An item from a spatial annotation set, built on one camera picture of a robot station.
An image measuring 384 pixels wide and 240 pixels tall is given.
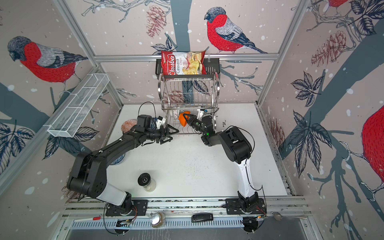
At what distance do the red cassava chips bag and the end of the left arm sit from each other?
31cm

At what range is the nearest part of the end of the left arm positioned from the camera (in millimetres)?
705

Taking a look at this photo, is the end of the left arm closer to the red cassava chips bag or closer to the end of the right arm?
the end of the right arm

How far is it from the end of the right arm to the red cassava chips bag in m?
0.28

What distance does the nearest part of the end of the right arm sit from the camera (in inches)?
31.2

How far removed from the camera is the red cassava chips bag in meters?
0.87
